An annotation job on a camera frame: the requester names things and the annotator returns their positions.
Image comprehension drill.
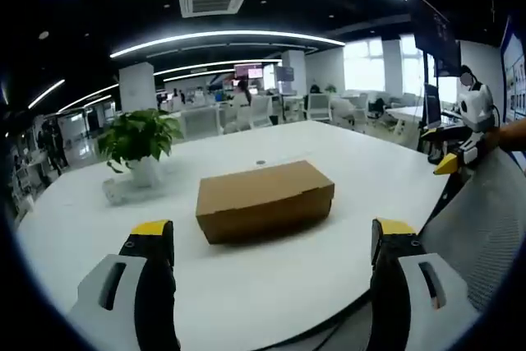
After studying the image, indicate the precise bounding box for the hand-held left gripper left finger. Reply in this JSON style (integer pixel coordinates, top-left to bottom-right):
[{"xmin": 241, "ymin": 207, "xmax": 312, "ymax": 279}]
[{"xmin": 67, "ymin": 219, "xmax": 182, "ymax": 351}]

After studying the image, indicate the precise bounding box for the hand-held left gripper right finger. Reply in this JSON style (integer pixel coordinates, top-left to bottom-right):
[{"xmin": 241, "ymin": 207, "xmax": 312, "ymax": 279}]
[{"xmin": 367, "ymin": 217, "xmax": 482, "ymax": 351}]

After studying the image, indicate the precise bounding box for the brown cardboard shoe box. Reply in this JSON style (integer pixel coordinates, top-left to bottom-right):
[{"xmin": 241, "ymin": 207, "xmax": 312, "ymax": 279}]
[{"xmin": 195, "ymin": 159, "xmax": 336, "ymax": 246}]

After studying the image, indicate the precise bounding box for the computer monitor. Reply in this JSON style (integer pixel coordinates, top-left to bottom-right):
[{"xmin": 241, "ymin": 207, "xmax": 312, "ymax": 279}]
[{"xmin": 422, "ymin": 82, "xmax": 442, "ymax": 131}]

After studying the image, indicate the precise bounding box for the grey mesh office chair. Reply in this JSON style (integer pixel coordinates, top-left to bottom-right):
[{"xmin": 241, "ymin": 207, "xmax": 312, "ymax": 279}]
[{"xmin": 418, "ymin": 148, "xmax": 526, "ymax": 316}]

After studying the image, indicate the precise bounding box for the hanging black sign panel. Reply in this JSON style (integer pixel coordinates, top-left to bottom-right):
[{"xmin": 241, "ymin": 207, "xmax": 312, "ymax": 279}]
[{"xmin": 404, "ymin": 0, "xmax": 462, "ymax": 77}]

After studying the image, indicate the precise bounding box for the small clear plastic packet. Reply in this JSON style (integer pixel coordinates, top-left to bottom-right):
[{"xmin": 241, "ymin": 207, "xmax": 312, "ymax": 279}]
[{"xmin": 102, "ymin": 178, "xmax": 129, "ymax": 205}]

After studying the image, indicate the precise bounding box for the white office chair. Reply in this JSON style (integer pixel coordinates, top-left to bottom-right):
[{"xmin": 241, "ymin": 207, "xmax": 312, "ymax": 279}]
[
  {"xmin": 307, "ymin": 92, "xmax": 332, "ymax": 122},
  {"xmin": 249, "ymin": 95, "xmax": 275, "ymax": 129}
]

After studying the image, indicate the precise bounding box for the green potted plant white pot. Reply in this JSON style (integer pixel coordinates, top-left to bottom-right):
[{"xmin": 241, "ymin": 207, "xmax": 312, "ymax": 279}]
[{"xmin": 96, "ymin": 108, "xmax": 185, "ymax": 188}]

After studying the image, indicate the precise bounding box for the long ceiling light strip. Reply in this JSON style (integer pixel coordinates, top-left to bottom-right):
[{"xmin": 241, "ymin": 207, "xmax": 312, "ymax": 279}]
[{"xmin": 108, "ymin": 30, "xmax": 346, "ymax": 59}]

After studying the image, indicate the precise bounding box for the ceiling air conditioner vent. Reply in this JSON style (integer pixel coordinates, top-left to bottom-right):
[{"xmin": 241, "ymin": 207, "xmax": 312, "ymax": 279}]
[{"xmin": 178, "ymin": 0, "xmax": 251, "ymax": 20}]

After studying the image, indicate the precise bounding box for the wall poster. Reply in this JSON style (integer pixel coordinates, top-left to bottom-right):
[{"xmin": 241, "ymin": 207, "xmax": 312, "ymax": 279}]
[{"xmin": 498, "ymin": 16, "xmax": 526, "ymax": 122}]

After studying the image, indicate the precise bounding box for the red wall screen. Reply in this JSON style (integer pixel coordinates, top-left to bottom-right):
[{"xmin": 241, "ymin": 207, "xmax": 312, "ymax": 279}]
[{"xmin": 234, "ymin": 63, "xmax": 264, "ymax": 80}]

